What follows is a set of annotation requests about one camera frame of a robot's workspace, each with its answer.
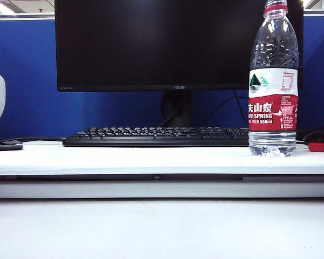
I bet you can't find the clear plastic water bottle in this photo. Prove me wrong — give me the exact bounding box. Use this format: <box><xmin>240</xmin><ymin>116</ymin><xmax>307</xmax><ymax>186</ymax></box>
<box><xmin>247</xmin><ymin>0</ymin><xmax>300</xmax><ymax>158</ymax></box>

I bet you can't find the black computer keyboard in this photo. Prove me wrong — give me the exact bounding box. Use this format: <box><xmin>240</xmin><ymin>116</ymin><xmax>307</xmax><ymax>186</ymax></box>
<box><xmin>62</xmin><ymin>126</ymin><xmax>251</xmax><ymax>148</ymax></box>

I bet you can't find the black monitor stand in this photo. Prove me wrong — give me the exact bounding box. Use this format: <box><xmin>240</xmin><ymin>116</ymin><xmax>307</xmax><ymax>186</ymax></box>
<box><xmin>161</xmin><ymin>90</ymin><xmax>194</xmax><ymax>127</ymax></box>

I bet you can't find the black computer monitor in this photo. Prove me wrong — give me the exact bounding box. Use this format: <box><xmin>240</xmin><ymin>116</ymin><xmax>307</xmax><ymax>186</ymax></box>
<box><xmin>53</xmin><ymin>0</ymin><xmax>305</xmax><ymax>92</ymax></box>

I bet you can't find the dark grey cloth pad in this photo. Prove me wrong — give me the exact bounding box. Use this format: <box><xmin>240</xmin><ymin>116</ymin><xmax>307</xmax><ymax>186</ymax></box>
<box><xmin>0</xmin><ymin>134</ymin><xmax>24</xmax><ymax>151</ymax></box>

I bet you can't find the thin black monitor cable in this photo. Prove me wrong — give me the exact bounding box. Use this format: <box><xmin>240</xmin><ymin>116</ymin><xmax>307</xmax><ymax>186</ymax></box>
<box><xmin>204</xmin><ymin>90</ymin><xmax>249</xmax><ymax>125</ymax></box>

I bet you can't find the black keyboard cable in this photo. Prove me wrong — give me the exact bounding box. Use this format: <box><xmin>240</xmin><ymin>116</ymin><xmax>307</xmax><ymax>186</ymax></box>
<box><xmin>2</xmin><ymin>137</ymin><xmax>67</xmax><ymax>143</ymax></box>

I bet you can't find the black cable bundle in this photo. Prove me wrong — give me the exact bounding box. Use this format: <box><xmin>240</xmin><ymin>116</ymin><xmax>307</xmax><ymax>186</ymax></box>
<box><xmin>295</xmin><ymin>124</ymin><xmax>324</xmax><ymax>151</ymax></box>

